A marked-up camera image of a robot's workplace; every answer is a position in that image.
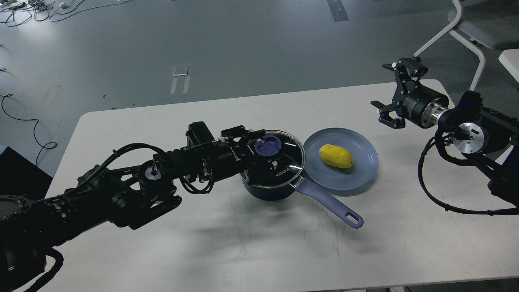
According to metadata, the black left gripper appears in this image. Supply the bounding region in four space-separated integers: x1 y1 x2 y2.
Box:
210 126 287 187

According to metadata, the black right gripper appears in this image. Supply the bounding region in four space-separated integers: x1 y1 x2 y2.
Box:
370 57 449 129

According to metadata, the glass pot lid blue knob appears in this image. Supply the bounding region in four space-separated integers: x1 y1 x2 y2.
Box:
242 130 306 189

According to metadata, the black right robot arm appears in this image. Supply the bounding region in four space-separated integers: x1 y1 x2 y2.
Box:
371 58 519 216

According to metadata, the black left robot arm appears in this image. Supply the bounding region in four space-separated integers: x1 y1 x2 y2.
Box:
1 122 272 292

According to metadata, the blue round plate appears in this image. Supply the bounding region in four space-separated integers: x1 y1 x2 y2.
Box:
304 127 378 193

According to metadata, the white table corner right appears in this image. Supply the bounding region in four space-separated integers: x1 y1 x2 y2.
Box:
498 48 519 82

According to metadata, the white office chair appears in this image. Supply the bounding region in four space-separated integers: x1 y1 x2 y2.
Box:
413 0 519 91

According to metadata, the black box at left edge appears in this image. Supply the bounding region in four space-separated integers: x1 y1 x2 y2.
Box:
0 146 52 200

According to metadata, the dark blue saucepan purple handle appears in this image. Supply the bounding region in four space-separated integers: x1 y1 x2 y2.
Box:
242 170 364 229

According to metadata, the black floor cable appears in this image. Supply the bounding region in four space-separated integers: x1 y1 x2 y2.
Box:
0 93 58 166

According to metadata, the tangled cables and power strip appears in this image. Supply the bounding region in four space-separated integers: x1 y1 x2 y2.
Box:
0 0 134 27

